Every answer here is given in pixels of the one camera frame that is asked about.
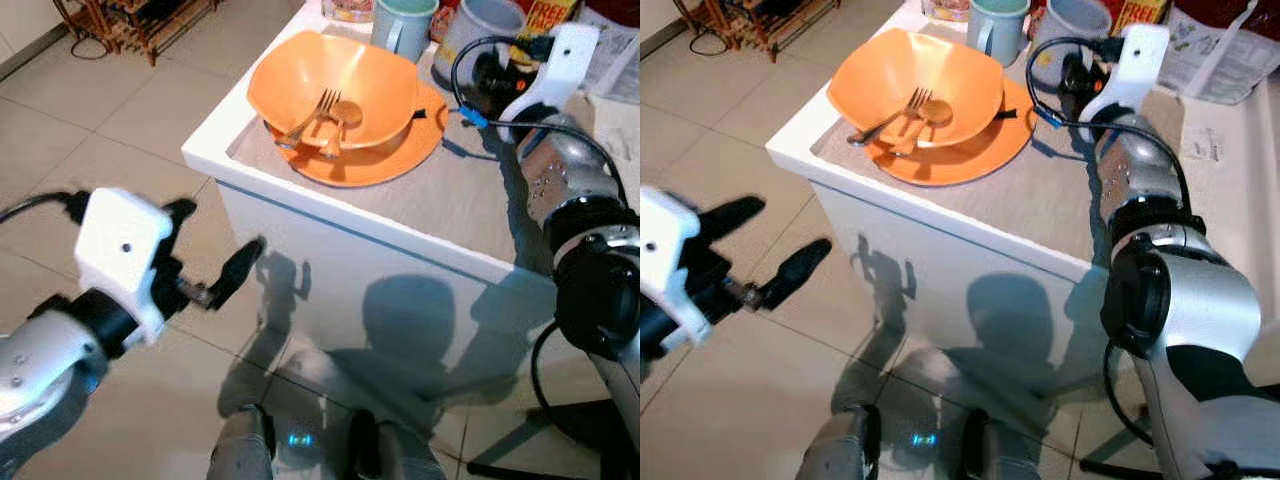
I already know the metal fork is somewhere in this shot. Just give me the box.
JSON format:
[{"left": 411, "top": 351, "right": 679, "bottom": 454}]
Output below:
[
  {"left": 848, "top": 87, "right": 933, "bottom": 148},
  {"left": 275, "top": 88, "right": 341, "bottom": 151}
]

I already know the grey right robot leg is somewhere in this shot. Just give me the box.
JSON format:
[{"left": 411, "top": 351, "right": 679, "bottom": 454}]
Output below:
[
  {"left": 960, "top": 410, "right": 1043, "bottom": 480},
  {"left": 345, "top": 410, "right": 447, "bottom": 480}
]

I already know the orange plate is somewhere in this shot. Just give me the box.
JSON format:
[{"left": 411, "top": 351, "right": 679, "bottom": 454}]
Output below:
[
  {"left": 865, "top": 78, "right": 1034, "bottom": 188},
  {"left": 265, "top": 80, "right": 448, "bottom": 189}
]

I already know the black floor stand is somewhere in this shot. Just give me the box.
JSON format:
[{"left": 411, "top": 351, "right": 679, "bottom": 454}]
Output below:
[{"left": 1078, "top": 455, "right": 1153, "bottom": 480}]

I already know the printed newspaper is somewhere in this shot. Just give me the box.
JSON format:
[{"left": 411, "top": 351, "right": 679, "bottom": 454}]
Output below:
[
  {"left": 1160, "top": 5, "right": 1280, "bottom": 107},
  {"left": 575, "top": 10, "right": 641, "bottom": 106}
]

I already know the wooden spoon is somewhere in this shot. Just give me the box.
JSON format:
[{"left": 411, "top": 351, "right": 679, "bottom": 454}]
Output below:
[
  {"left": 320, "top": 100, "right": 364, "bottom": 161},
  {"left": 895, "top": 98, "right": 954, "bottom": 157}
]

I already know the grey left robot leg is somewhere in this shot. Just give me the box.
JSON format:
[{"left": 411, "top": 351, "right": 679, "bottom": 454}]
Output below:
[
  {"left": 795, "top": 408, "right": 881, "bottom": 480},
  {"left": 207, "top": 405, "right": 277, "bottom": 480}
]

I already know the grey robot leg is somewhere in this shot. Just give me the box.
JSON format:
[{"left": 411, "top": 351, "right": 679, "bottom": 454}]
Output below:
[
  {"left": 795, "top": 408, "right": 881, "bottom": 480},
  {"left": 207, "top": 405, "right": 277, "bottom": 480},
  {"left": 345, "top": 410, "right": 447, "bottom": 480},
  {"left": 960, "top": 410, "right": 1043, "bottom": 480}
]

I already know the white counter cabinet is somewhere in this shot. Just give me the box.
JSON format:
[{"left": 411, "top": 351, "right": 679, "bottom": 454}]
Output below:
[
  {"left": 182, "top": 0, "right": 641, "bottom": 401},
  {"left": 765, "top": 0, "right": 1280, "bottom": 386}
]

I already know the pale green mug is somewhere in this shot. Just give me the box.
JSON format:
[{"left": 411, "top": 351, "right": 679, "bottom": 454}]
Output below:
[
  {"left": 965, "top": 0, "right": 1031, "bottom": 67},
  {"left": 370, "top": 0, "right": 439, "bottom": 63}
]

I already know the wooden rack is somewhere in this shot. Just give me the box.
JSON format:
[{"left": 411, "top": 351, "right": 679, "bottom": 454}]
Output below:
[
  {"left": 52, "top": 0, "right": 221, "bottom": 67},
  {"left": 672, "top": 0, "right": 816, "bottom": 63}
]

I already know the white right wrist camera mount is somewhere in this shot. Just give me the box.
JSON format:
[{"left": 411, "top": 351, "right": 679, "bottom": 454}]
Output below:
[
  {"left": 497, "top": 22, "right": 601, "bottom": 144},
  {"left": 1080, "top": 23, "right": 1171, "bottom": 127}
]

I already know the grey mug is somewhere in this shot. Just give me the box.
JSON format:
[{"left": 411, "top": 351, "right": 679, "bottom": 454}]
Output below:
[
  {"left": 432, "top": 0, "right": 528, "bottom": 91},
  {"left": 1030, "top": 0, "right": 1116, "bottom": 83}
]

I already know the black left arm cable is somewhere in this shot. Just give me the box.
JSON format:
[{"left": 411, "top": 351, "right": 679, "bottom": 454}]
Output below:
[{"left": 0, "top": 190, "right": 91, "bottom": 227}]

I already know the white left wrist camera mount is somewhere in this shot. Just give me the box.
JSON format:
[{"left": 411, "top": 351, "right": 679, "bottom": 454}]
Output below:
[
  {"left": 640, "top": 187, "right": 703, "bottom": 353},
  {"left": 75, "top": 187, "right": 177, "bottom": 347}
]

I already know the orange wavy bowl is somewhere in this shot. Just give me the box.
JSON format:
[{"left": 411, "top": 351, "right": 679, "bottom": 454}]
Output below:
[
  {"left": 247, "top": 30, "right": 421, "bottom": 151},
  {"left": 827, "top": 27, "right": 1006, "bottom": 149}
]

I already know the dark red bag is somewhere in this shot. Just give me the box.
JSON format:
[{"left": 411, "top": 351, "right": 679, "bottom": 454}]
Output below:
[
  {"left": 580, "top": 0, "right": 641, "bottom": 27},
  {"left": 1168, "top": 0, "right": 1280, "bottom": 43}
]

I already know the black right elbow cable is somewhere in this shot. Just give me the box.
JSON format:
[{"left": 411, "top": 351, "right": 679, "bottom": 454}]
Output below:
[
  {"left": 1102, "top": 338, "right": 1151, "bottom": 446},
  {"left": 528, "top": 318, "right": 601, "bottom": 443}
]

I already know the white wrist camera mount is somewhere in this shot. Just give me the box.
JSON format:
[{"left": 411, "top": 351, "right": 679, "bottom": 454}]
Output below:
[
  {"left": 497, "top": 22, "right": 601, "bottom": 144},
  {"left": 640, "top": 187, "right": 703, "bottom": 353},
  {"left": 75, "top": 187, "right": 177, "bottom": 347},
  {"left": 1080, "top": 23, "right": 1171, "bottom": 127}
]

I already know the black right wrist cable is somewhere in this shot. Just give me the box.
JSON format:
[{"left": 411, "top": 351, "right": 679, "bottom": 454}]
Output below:
[
  {"left": 450, "top": 35, "right": 629, "bottom": 207},
  {"left": 1026, "top": 36, "right": 1193, "bottom": 216}
]

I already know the red and yellow box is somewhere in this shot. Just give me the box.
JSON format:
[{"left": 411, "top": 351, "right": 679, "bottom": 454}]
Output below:
[
  {"left": 510, "top": 0, "right": 581, "bottom": 61},
  {"left": 1110, "top": 0, "right": 1169, "bottom": 36}
]

